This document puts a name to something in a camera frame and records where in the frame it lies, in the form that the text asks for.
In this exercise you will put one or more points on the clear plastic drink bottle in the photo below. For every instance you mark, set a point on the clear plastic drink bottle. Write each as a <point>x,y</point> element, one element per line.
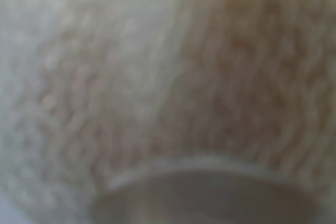
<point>198,110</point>

